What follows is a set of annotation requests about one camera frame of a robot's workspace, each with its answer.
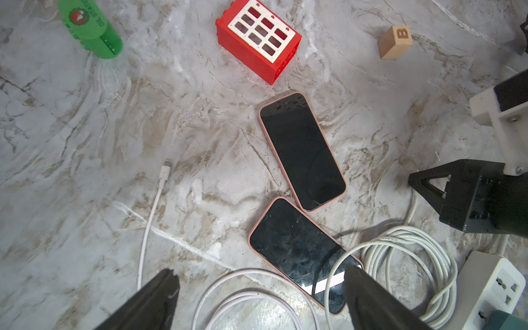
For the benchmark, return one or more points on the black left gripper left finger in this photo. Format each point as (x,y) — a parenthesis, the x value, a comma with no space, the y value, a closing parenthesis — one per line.
(152,307)

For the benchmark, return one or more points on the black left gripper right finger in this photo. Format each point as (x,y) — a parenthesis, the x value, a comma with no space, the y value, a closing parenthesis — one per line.
(372,307)

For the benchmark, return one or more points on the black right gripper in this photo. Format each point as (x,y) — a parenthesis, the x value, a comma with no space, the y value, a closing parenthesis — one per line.
(477,198)

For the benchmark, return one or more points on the pink case phone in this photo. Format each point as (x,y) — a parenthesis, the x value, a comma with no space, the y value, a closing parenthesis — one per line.
(302,151)
(296,246)

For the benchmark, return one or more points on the teal plug adapter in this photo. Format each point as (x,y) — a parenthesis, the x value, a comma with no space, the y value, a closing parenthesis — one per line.
(500,320)

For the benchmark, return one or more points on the white power strip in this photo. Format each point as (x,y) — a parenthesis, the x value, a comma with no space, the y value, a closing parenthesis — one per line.
(486,283)

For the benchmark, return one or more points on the wooden letter block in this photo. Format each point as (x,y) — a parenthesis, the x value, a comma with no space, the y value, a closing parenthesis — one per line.
(395,42)

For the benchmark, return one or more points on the red toy block with grid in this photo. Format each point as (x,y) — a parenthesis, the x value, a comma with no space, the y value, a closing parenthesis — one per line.
(258,38)

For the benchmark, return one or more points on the green round toy piece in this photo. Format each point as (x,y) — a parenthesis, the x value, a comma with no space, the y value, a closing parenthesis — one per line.
(87,23)

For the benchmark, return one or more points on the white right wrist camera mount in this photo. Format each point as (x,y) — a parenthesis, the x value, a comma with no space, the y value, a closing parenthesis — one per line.
(504,108)

